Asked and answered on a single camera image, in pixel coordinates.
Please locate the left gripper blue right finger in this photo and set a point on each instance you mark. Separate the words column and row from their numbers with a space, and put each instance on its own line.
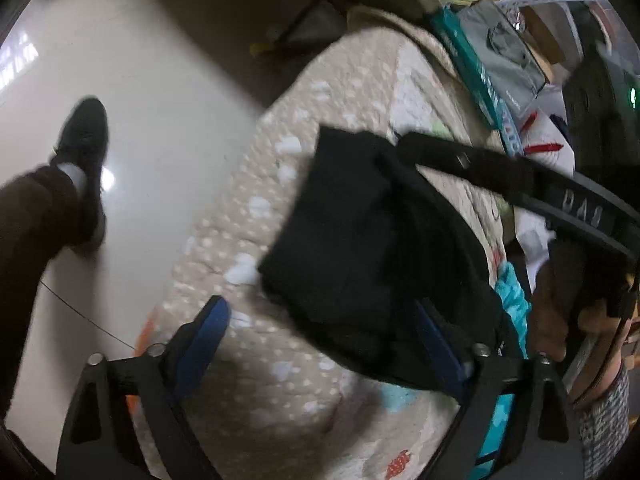
column 441, row 368

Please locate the black pants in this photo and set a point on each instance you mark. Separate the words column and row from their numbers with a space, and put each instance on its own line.
column 368, row 237

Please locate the grey folded garment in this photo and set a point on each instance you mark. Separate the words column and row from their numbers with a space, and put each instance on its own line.
column 510, row 64

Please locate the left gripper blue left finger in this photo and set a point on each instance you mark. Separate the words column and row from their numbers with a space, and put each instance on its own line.
column 192, row 348

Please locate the patterned quilted bed cover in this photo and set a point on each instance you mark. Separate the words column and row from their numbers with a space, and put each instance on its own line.
column 271, row 406

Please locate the black shoe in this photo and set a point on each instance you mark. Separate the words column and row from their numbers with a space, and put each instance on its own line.
column 82, row 147

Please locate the blue patterned flat box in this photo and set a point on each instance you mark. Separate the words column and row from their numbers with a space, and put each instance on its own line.
column 510, row 137

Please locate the person's right hand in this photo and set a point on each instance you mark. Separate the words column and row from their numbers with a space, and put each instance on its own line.
column 548, row 329

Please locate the dark brown trouser leg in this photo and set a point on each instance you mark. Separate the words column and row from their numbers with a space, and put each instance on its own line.
column 38, row 218

